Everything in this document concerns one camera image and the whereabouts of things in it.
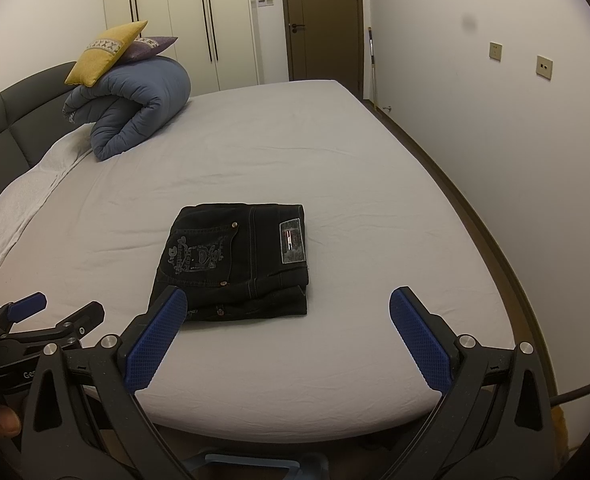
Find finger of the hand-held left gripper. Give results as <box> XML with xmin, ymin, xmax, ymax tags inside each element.
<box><xmin>0</xmin><ymin>291</ymin><xmax>48</xmax><ymax>333</ymax></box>
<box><xmin>5</xmin><ymin>301</ymin><xmax>106</xmax><ymax>356</ymax></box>

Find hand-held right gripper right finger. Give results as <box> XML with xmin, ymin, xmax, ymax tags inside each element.
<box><xmin>389</xmin><ymin>286</ymin><xmax>568</xmax><ymax>480</ymax></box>

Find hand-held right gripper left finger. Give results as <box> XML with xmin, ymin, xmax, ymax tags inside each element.
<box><xmin>18</xmin><ymin>286</ymin><xmax>188</xmax><ymax>480</ymax></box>

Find black pants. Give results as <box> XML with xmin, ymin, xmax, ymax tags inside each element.
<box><xmin>147</xmin><ymin>202</ymin><xmax>310</xmax><ymax>322</ymax></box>

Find white towel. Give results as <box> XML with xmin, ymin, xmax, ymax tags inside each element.
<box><xmin>0</xmin><ymin>122</ymin><xmax>96</xmax><ymax>283</ymax></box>

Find grey padded headboard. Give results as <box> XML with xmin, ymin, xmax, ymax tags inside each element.
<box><xmin>0</xmin><ymin>61</ymin><xmax>78</xmax><ymax>221</ymax></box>

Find bed with white sheet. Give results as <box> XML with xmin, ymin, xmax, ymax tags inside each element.
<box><xmin>0</xmin><ymin>79</ymin><xmax>558</xmax><ymax>445</ymax></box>

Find blue rolled duvet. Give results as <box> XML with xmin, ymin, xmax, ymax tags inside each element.
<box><xmin>62</xmin><ymin>56</ymin><xmax>192</xmax><ymax>162</ymax></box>

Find yellow pillow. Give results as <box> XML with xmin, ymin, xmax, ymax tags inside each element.
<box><xmin>64</xmin><ymin>20</ymin><xmax>149</xmax><ymax>87</ymax></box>

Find purple pillow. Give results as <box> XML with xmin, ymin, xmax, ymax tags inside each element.
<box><xmin>122</xmin><ymin>36</ymin><xmax>179</xmax><ymax>63</ymax></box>

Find cream wardrobe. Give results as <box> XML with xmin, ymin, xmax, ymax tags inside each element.
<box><xmin>101</xmin><ymin>0</ymin><xmax>288</xmax><ymax>93</ymax></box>

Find brown door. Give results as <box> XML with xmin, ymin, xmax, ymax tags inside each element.
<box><xmin>279</xmin><ymin>0</ymin><xmax>366</xmax><ymax>96</ymax></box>

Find black cable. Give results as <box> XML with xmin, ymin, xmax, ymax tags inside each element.
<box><xmin>550</xmin><ymin>377</ymin><xmax>590</xmax><ymax>407</ymax></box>

